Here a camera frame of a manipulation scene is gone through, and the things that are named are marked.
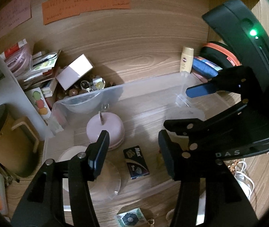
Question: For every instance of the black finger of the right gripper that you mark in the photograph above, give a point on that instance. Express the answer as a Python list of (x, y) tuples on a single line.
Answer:
[(187, 127)]

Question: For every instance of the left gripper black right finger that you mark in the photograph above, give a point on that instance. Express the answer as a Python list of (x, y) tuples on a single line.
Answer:
[(226, 203)]

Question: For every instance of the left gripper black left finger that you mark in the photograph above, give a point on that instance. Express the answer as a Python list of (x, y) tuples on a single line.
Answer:
[(42, 202)]

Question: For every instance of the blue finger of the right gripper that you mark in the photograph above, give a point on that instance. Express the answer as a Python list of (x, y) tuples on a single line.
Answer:
[(201, 90)]

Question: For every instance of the blue Max staples box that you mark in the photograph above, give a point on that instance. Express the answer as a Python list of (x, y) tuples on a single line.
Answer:
[(135, 162)]

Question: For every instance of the white drawstring cloth pouch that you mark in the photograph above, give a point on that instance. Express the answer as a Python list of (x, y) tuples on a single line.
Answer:
[(237, 167)]

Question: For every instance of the blue patchwork fabric pouch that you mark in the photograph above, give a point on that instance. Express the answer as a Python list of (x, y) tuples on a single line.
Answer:
[(204, 69)]

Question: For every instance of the cream sunscreen bottle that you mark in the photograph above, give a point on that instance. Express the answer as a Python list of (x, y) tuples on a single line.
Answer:
[(186, 61)]

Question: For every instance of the black orange zipper case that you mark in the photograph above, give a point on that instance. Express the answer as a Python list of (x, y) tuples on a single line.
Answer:
[(219, 54)]

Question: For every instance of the clear plastic storage bin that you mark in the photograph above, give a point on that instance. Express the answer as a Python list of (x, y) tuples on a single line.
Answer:
[(143, 106)]

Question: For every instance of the brown ceramic mug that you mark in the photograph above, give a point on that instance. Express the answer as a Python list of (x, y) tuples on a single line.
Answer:
[(18, 144)]

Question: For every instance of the pink round macaron case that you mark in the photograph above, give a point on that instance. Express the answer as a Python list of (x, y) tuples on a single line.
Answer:
[(109, 122)]

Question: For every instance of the clear glass bowl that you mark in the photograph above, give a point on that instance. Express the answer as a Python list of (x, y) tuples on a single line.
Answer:
[(84, 103)]

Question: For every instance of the small pink white box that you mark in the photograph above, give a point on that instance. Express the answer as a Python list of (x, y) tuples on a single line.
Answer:
[(74, 71)]

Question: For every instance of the fruit print paper box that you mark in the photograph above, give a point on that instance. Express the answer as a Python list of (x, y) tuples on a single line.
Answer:
[(38, 101)]

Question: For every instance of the white paper file holder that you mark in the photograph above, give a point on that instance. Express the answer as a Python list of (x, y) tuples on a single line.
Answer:
[(18, 104)]

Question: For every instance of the orange sticky note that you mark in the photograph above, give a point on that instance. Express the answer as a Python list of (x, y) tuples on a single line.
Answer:
[(55, 10)]

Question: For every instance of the pink sticky note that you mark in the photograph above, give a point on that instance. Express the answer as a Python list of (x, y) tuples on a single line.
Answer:
[(13, 14)]

